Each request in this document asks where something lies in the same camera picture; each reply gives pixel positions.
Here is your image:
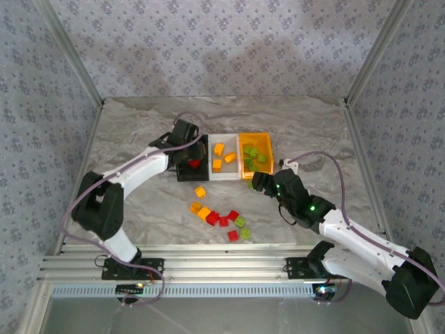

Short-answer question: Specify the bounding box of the black plastic container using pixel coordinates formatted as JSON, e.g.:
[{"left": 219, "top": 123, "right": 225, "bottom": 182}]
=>
[{"left": 176, "top": 134, "right": 211, "bottom": 182}]

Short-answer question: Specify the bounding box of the clear plastic container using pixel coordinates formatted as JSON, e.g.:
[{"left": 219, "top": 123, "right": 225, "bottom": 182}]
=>
[{"left": 207, "top": 134, "right": 243, "bottom": 182}]

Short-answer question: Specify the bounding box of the orange transparent plastic container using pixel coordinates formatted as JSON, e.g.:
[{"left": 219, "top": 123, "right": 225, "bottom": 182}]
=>
[{"left": 238, "top": 132, "right": 275, "bottom": 181}]

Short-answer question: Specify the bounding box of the small right circuit board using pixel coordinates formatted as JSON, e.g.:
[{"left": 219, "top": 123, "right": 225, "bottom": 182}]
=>
[{"left": 312, "top": 283, "right": 337, "bottom": 301}]

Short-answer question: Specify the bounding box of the small circuit board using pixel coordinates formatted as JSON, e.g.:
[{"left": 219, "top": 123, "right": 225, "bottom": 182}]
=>
[
  {"left": 116, "top": 283, "right": 145, "bottom": 295},
  {"left": 312, "top": 283, "right": 337, "bottom": 301}
]

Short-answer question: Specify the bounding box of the small left circuit board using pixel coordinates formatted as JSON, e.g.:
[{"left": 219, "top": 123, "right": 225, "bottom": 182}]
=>
[{"left": 116, "top": 283, "right": 145, "bottom": 295}]

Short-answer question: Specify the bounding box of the thin black right gripper wire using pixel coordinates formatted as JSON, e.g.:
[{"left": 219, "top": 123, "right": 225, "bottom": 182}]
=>
[{"left": 278, "top": 203, "right": 297, "bottom": 226}]

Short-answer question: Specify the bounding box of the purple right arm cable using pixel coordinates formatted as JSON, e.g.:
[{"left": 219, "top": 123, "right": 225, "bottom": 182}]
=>
[{"left": 282, "top": 151, "right": 445, "bottom": 306}]

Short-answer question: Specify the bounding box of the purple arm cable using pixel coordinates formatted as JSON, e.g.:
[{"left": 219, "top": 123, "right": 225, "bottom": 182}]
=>
[
  {"left": 282, "top": 151, "right": 445, "bottom": 306},
  {"left": 60, "top": 111, "right": 204, "bottom": 308}
]

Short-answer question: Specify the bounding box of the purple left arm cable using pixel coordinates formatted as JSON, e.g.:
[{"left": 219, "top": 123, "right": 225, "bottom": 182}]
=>
[{"left": 60, "top": 111, "right": 204, "bottom": 308}]

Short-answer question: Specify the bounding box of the aluminium table side rail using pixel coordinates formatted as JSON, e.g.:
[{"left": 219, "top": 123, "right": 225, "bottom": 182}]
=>
[
  {"left": 343, "top": 99, "right": 434, "bottom": 334},
  {"left": 19, "top": 100, "right": 106, "bottom": 334}
]

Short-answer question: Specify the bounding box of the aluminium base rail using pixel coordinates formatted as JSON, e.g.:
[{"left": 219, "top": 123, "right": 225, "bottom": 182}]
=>
[{"left": 37, "top": 243, "right": 352, "bottom": 282}]

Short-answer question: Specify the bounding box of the grey slotted cable duct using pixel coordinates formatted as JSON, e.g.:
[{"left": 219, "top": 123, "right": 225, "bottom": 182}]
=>
[{"left": 50, "top": 282, "right": 337, "bottom": 300}]

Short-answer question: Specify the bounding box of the aluminium frame post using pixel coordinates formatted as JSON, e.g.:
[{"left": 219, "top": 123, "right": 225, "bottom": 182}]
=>
[
  {"left": 343, "top": 0, "right": 415, "bottom": 107},
  {"left": 33, "top": 0, "right": 106, "bottom": 107}
]

